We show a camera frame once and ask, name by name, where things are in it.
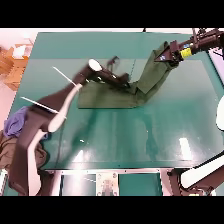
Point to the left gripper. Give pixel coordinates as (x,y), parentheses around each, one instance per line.
(120,81)

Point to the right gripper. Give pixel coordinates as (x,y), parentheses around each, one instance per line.
(175,52)

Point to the dark green T-shirt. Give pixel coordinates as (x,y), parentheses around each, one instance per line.
(110,96)

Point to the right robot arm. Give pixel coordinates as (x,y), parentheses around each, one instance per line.
(203,41)

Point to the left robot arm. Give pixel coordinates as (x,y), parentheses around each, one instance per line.
(36,116)

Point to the purple garment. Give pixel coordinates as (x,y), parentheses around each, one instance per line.
(15,123)

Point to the brown garment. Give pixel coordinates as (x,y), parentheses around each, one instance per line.
(6,153)

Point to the silver frame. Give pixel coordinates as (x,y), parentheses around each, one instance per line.
(107,186)

